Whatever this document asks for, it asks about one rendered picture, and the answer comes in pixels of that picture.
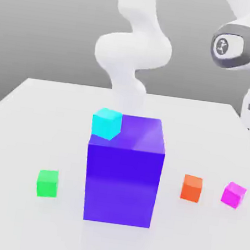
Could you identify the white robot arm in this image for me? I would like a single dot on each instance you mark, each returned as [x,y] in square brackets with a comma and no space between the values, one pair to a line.
[135,48]

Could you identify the small magenta cube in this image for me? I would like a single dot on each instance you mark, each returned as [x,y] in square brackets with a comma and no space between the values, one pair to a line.
[233,195]

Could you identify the small orange cube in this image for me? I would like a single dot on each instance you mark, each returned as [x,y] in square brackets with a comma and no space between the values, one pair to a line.
[191,190]

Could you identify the small cyan cube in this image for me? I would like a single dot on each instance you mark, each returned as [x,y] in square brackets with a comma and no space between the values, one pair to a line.
[106,124]

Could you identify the small green cube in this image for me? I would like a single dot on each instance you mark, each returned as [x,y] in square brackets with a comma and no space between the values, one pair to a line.
[47,184]

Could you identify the large purple box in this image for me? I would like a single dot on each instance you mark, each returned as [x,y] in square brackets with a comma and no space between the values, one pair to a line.
[121,182]

